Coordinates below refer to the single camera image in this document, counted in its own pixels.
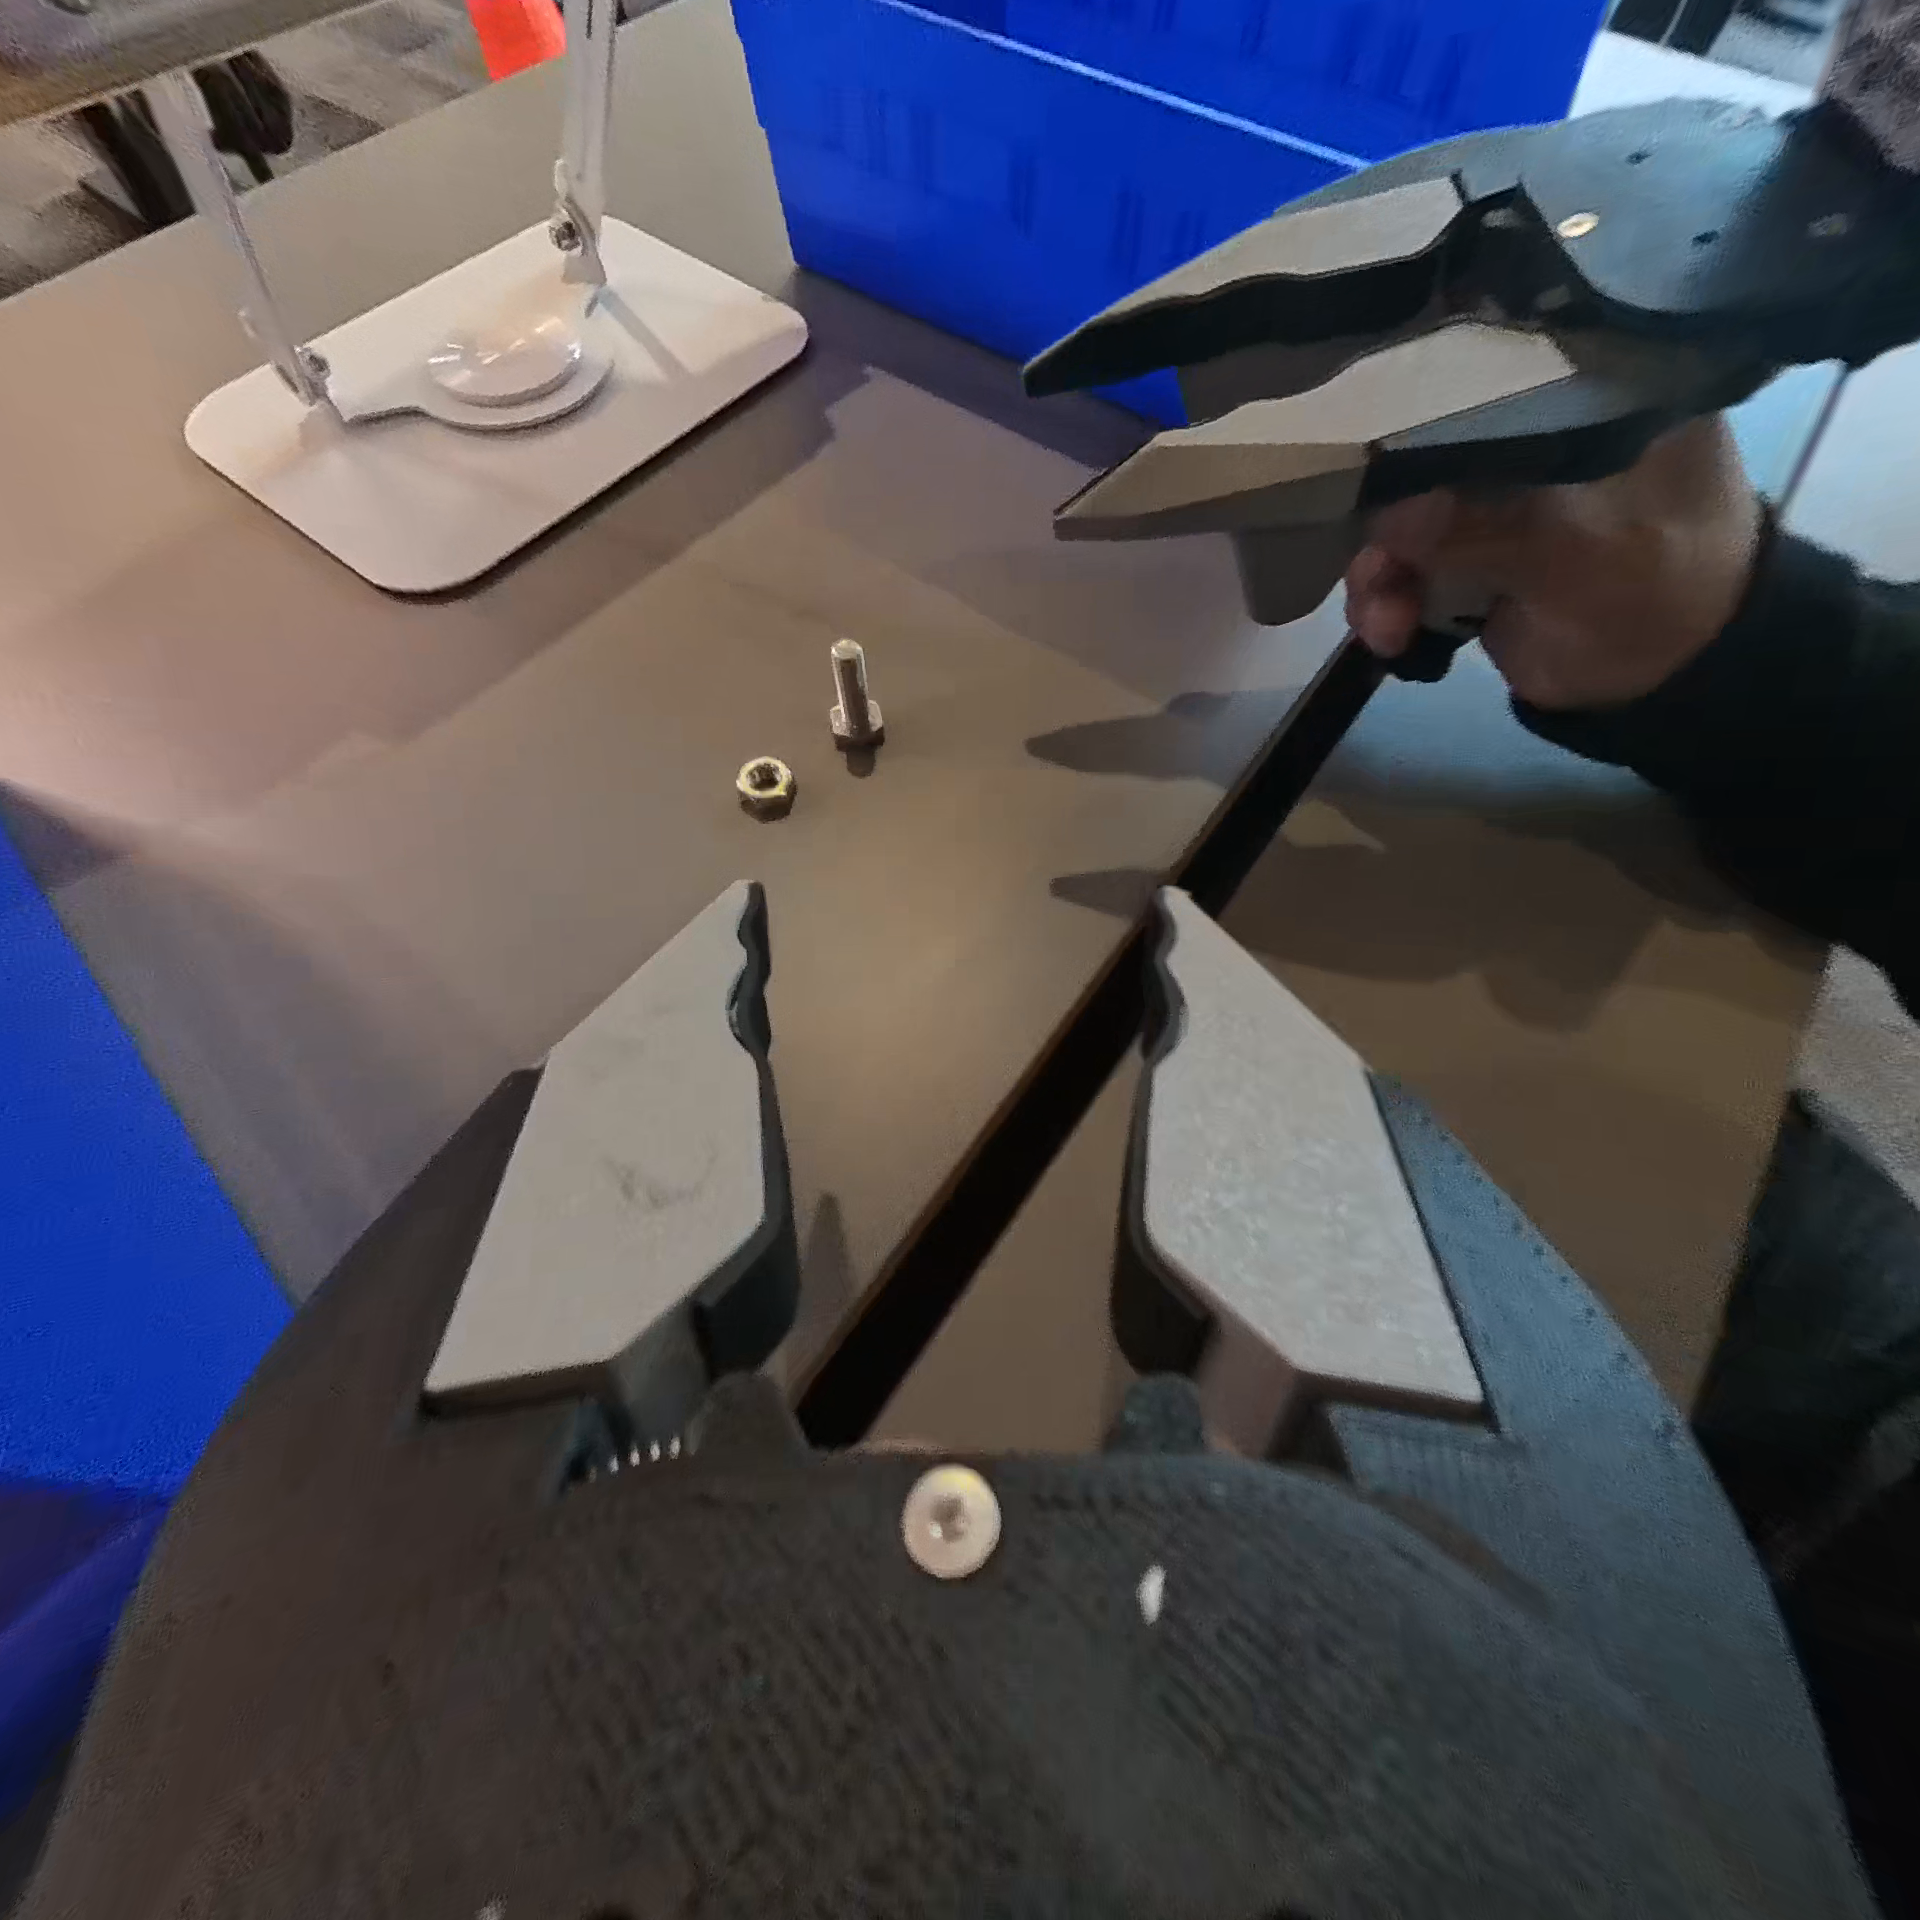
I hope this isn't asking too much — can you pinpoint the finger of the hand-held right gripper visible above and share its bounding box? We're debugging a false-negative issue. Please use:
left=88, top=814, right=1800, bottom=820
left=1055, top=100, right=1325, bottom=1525
left=1054, top=320, right=1580, bottom=628
left=1023, top=172, right=1472, bottom=399

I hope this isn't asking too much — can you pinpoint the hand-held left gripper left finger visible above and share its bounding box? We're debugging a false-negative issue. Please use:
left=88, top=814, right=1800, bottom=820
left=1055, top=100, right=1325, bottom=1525
left=420, top=880, right=800, bottom=1418

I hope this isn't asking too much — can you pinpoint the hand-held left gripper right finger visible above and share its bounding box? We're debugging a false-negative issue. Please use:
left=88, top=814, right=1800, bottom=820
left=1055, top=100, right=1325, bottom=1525
left=1111, top=884, right=1490, bottom=1456

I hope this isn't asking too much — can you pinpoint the blue plastic bin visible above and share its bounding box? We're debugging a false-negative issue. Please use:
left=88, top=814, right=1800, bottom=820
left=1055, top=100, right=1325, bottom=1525
left=0, top=825, right=294, bottom=1823
left=729, top=0, right=1613, bottom=429

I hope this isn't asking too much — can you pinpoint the person's right forearm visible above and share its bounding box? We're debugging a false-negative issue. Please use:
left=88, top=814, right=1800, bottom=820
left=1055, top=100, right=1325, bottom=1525
left=1506, top=510, right=1920, bottom=999

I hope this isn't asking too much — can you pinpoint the person's right hand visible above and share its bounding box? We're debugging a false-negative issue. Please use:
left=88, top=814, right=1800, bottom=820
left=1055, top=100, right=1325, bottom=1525
left=1342, top=412, right=1765, bottom=712

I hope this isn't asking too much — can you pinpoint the person's black clothing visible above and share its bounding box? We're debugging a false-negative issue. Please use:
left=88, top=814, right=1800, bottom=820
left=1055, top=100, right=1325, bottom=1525
left=1696, top=1094, right=1920, bottom=1920

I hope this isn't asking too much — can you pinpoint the white wooden document stand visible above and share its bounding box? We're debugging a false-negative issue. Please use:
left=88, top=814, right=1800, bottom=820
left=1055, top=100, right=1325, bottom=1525
left=0, top=0, right=810, bottom=598

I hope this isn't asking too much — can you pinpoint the orange traffic cone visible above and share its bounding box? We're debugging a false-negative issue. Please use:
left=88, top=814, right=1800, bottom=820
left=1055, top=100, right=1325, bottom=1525
left=464, top=0, right=569, bottom=79

